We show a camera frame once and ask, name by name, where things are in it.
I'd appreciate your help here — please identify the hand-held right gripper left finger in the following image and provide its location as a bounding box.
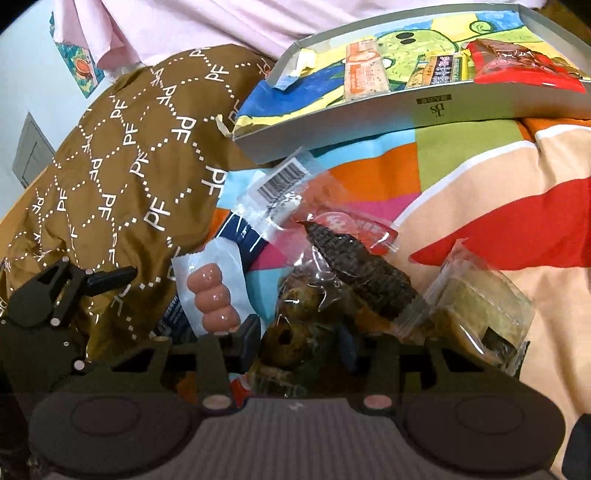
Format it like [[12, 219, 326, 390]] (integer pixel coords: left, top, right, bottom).
[[108, 314, 264, 414]]

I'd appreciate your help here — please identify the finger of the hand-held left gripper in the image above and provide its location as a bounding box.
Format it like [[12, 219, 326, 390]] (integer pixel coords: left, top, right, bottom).
[[8, 257, 139, 329], [0, 323, 93, 398]]

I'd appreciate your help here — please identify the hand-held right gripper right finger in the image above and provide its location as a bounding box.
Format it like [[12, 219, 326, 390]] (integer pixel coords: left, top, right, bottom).
[[337, 323, 490, 414]]

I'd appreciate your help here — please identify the small red snack packet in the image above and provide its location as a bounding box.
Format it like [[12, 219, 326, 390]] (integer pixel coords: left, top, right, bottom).
[[228, 371, 254, 407]]

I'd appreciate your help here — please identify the pink sausage packet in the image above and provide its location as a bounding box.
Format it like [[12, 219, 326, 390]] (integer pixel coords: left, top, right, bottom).
[[171, 239, 254, 339]]

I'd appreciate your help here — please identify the dark dried fish packet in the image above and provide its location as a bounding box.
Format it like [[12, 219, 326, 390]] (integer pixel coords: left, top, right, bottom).
[[295, 219, 431, 343]]

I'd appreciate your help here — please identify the dark blue snack packet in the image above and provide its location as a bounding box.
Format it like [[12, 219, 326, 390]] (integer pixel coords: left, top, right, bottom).
[[157, 211, 278, 339]]

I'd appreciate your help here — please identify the clear bag of round snacks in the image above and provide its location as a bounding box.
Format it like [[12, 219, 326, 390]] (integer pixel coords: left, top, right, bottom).
[[231, 147, 403, 398]]

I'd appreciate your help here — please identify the clear biscuit packet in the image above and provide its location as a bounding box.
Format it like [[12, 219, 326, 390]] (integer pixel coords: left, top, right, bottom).
[[422, 239, 536, 376]]

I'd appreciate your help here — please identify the grey box with cartoon drawing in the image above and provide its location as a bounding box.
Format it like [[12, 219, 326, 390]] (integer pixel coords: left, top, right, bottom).
[[231, 4, 591, 166]]

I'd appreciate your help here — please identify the orange and white cracker bar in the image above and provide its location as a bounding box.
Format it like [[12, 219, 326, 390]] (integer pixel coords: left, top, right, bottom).
[[342, 38, 393, 100]]

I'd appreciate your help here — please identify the yellow and black snack bar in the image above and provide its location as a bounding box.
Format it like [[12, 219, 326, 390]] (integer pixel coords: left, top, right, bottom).
[[405, 52, 470, 88]]

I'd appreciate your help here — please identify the brown patterned quilt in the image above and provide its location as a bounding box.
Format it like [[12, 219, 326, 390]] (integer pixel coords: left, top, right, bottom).
[[0, 44, 279, 372]]

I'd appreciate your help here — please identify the colourful printed blanket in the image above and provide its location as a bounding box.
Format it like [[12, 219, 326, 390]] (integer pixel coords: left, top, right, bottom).
[[212, 117, 591, 480]]

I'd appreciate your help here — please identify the pink bed sheet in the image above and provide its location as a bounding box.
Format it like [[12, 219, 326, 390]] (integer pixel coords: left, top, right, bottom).
[[51, 0, 591, 68]]

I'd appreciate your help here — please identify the grey wall panel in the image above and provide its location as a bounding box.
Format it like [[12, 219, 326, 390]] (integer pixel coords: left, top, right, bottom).
[[13, 112, 57, 189]]

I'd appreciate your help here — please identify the colourful wall poster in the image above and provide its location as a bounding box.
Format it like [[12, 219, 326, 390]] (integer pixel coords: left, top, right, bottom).
[[48, 11, 106, 99]]

